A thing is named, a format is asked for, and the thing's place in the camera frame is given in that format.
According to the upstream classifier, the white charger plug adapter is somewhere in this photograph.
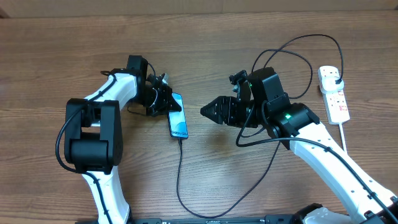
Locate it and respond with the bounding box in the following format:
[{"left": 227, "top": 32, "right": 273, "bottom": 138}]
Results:
[{"left": 320, "top": 77, "right": 345, "bottom": 94}]

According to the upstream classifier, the black USB charging cable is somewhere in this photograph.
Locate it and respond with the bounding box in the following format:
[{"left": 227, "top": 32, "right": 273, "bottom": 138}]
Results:
[{"left": 175, "top": 34, "right": 345, "bottom": 219}]

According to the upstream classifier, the white power strip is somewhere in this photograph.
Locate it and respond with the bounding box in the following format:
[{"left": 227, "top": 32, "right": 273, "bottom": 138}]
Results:
[{"left": 317, "top": 65, "right": 350, "bottom": 124}]

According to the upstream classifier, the Samsung Galaxy smartphone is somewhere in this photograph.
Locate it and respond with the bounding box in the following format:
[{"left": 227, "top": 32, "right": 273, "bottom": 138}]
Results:
[{"left": 168, "top": 93, "right": 188, "bottom": 139}]

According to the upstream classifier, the cardboard board backdrop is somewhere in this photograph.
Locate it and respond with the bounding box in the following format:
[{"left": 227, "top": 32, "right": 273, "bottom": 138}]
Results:
[{"left": 1, "top": 0, "right": 397, "bottom": 18}]

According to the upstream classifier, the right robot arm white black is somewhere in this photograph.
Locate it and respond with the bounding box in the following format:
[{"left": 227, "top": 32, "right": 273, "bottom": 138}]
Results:
[{"left": 200, "top": 67, "right": 397, "bottom": 223}]

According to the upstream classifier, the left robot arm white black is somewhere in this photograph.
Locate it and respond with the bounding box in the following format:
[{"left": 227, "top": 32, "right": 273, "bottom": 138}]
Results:
[{"left": 55, "top": 55, "right": 182, "bottom": 223}]

